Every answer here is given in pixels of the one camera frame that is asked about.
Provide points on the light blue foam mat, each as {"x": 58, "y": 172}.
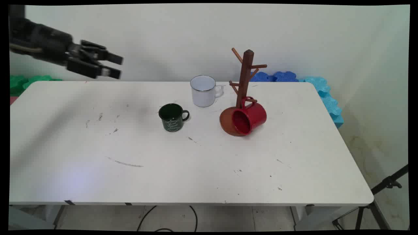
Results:
{"x": 328, "y": 98}

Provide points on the white enamel mug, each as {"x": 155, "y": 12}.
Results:
{"x": 203, "y": 96}

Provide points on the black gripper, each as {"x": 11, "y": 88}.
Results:
{"x": 45, "y": 40}

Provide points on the black camera tripod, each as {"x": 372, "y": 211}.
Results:
{"x": 387, "y": 182}

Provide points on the white table leg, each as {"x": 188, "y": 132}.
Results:
{"x": 55, "y": 215}
{"x": 310, "y": 218}

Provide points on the brown wooden mug tree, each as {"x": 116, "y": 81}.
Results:
{"x": 245, "y": 75}

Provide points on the red foam mat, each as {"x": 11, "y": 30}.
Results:
{"x": 12, "y": 100}

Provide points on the red enamel mug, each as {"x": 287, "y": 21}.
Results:
{"x": 253, "y": 117}

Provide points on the dark blue foam mat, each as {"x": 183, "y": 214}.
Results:
{"x": 261, "y": 77}
{"x": 285, "y": 76}

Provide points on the green foam mat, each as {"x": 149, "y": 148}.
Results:
{"x": 23, "y": 83}

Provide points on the dark green enamel mug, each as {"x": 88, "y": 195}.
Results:
{"x": 172, "y": 122}

